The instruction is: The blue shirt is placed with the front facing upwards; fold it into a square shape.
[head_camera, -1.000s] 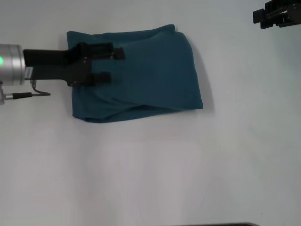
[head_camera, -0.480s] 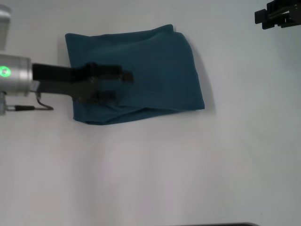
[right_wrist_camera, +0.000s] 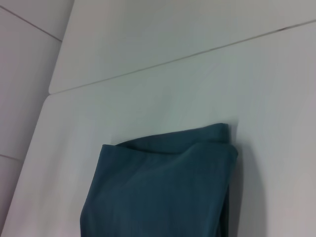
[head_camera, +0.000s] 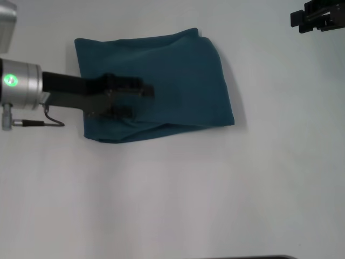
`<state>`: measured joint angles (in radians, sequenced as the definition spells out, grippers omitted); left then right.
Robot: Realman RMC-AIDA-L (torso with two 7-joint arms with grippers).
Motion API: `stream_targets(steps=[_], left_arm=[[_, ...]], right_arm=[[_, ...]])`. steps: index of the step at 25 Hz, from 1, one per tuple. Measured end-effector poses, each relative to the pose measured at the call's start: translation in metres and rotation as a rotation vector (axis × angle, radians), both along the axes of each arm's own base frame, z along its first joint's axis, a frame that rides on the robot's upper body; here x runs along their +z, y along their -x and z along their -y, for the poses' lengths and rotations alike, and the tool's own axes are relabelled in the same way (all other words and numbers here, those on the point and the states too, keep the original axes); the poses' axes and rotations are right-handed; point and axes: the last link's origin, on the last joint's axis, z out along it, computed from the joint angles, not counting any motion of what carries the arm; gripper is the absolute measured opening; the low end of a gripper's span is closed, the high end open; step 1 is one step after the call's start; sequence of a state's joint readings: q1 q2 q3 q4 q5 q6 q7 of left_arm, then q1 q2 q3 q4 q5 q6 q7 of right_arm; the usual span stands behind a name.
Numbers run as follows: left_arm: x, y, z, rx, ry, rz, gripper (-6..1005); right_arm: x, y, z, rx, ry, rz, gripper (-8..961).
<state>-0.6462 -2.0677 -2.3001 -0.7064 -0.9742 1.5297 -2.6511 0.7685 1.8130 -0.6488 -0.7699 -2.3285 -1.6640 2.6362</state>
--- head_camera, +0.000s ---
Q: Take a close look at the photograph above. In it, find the teal t-shirt with pink print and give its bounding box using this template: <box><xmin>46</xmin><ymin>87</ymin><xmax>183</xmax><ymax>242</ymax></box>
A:
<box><xmin>74</xmin><ymin>27</ymin><xmax>236</xmax><ymax>145</ymax></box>

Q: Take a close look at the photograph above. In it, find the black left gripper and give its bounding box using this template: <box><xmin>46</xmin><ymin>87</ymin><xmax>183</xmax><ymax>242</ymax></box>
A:
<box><xmin>40</xmin><ymin>71</ymin><xmax>156</xmax><ymax>119</ymax></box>

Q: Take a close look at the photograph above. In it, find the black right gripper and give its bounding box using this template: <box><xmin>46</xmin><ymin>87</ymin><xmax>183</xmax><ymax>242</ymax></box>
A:
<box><xmin>290</xmin><ymin>0</ymin><xmax>345</xmax><ymax>35</ymax></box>

